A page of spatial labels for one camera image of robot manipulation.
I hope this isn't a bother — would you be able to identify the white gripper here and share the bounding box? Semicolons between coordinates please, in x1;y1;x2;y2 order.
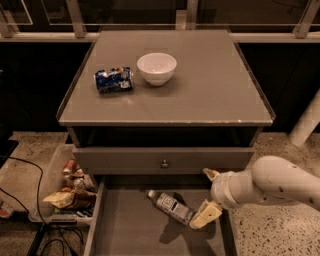
189;168;235;229

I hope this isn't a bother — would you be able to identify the clear plastic water bottle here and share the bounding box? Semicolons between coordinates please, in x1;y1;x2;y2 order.
147;190;194;226

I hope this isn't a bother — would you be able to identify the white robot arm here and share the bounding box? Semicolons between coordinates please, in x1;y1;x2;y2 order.
189;155;320;229

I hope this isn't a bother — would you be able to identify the round metal drawer knob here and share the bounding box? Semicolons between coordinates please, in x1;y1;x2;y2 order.
161;159;169;168

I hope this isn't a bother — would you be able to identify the open grey middle drawer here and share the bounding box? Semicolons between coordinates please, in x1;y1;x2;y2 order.
84;175;238;256

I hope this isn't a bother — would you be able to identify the grey drawer cabinet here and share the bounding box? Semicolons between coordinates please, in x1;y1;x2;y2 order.
55;29;277;256

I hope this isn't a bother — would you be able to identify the closed grey upper drawer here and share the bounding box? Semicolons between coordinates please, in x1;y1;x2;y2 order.
73;147;254;175

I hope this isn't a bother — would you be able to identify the brown snack bag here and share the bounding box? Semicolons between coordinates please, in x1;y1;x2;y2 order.
71;190;96;209

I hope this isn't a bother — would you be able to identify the white ceramic bowl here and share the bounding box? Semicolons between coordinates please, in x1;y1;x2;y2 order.
137;53;177;86

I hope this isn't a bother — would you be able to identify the clear plastic storage bin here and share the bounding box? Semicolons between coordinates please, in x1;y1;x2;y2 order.
29;144;92;224

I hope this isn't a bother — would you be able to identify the red soda can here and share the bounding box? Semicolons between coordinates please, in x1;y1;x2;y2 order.
63;159;78;175

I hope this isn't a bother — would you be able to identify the blue crushed soda can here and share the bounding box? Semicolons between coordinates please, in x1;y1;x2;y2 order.
94;67;133;94

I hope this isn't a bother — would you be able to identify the yellow snack bag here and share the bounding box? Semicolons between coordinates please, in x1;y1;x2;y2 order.
43;192;74;209

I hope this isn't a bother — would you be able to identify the red white can on floor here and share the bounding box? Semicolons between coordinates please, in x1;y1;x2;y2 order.
0;200;14;219

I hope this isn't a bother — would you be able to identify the black object at left edge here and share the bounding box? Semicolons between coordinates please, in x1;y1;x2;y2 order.
0;124;19;168

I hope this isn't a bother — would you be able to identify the black cable on floor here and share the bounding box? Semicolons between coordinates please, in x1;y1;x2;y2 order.
0;155;84;256

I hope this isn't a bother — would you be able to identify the white metal railing frame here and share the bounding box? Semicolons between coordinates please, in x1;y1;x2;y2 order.
0;0;320;43

